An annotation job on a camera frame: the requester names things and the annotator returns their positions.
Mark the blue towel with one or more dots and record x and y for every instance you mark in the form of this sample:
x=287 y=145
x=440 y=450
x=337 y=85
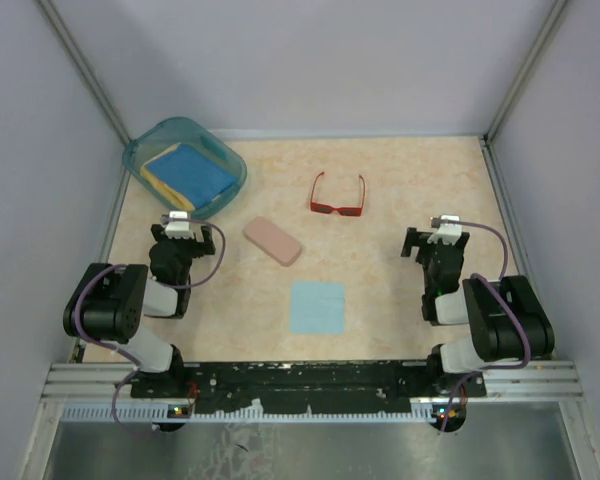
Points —
x=207 y=179

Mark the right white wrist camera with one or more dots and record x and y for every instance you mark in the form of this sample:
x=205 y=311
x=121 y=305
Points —
x=446 y=228

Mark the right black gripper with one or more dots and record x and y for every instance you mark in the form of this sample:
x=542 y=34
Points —
x=417 y=239

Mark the teal plastic bin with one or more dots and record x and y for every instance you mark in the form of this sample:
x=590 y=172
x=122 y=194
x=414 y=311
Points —
x=186 y=132

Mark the white slotted cable duct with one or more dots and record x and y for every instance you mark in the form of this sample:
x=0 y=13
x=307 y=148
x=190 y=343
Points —
x=128 y=413

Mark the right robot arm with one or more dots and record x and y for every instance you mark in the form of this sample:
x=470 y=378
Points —
x=508 y=327

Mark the light blue cleaning cloth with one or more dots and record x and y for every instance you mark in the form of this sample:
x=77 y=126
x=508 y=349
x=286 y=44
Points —
x=317 y=308

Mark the pink glasses case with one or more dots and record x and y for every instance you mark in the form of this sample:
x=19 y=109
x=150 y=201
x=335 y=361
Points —
x=273 y=241

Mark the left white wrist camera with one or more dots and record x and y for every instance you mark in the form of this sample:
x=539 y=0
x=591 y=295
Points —
x=178 y=226

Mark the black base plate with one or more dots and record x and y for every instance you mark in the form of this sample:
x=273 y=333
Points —
x=330 y=387

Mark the aluminium front rail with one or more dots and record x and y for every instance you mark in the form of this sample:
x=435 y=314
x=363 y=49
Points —
x=543 y=381

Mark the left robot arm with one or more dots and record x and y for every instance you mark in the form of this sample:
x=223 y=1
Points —
x=107 y=305

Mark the yellow towel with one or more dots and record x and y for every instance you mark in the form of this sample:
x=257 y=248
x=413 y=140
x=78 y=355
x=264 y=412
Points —
x=165 y=173

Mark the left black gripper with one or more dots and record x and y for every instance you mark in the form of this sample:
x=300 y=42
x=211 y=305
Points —
x=199 y=248

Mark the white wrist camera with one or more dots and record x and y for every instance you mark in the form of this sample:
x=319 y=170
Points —
x=446 y=228
x=178 y=226

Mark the red sunglasses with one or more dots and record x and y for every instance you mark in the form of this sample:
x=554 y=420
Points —
x=347 y=199

